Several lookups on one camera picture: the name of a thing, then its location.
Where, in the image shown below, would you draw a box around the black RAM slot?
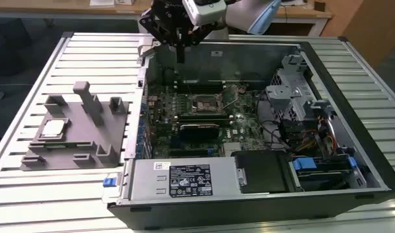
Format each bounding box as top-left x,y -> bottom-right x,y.
173,87 -> 225,92
173,81 -> 225,85
173,83 -> 225,87
173,85 -> 225,89

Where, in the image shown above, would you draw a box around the green motherboard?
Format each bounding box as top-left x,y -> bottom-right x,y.
145,82 -> 272,158

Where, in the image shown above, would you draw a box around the wooden desk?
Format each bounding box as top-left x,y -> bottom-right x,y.
0,0 -> 334,37

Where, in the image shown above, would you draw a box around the blue disk carrier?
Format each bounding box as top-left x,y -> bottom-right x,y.
290,157 -> 317,172

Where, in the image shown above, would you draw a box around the black expansion slot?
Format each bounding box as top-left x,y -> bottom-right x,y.
169,148 -> 214,156

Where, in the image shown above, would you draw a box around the small silver heat sink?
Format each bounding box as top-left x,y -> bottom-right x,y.
222,142 -> 242,155

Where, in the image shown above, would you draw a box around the dark office chair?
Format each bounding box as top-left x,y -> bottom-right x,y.
0,18 -> 34,99

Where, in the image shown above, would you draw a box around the silver metal drive cage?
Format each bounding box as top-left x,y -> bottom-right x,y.
264,54 -> 317,122

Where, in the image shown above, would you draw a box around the black power supply label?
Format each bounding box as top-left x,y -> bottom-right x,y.
168,165 -> 214,197

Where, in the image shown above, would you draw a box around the black open PC case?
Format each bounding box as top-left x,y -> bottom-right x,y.
101,36 -> 395,231

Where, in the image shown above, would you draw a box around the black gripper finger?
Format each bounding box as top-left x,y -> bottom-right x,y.
138,9 -> 181,63
180,23 -> 217,63

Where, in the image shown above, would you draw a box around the CPU socket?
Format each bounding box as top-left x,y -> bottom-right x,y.
190,93 -> 225,116

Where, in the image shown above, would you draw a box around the yellow orange power wires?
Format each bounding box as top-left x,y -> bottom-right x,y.
289,116 -> 338,158

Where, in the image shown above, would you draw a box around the black graphics card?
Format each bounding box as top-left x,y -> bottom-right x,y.
178,123 -> 221,141

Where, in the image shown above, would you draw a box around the installed black RAM stick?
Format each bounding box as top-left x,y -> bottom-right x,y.
177,118 -> 233,126

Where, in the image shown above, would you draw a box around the silver CPU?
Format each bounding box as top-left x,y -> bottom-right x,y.
41,120 -> 66,136

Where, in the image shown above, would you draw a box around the brown wooden cabinet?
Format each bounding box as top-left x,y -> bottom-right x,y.
321,0 -> 395,68

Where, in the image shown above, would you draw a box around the grey parts rack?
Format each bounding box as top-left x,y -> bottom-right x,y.
18,81 -> 133,172

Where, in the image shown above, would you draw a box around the silver power supply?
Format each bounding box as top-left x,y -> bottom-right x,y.
127,156 -> 246,202

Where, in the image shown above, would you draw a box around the green RAM stick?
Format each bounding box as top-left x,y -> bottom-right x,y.
38,142 -> 91,149

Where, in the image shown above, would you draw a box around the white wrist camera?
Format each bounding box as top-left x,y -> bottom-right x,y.
181,0 -> 229,27

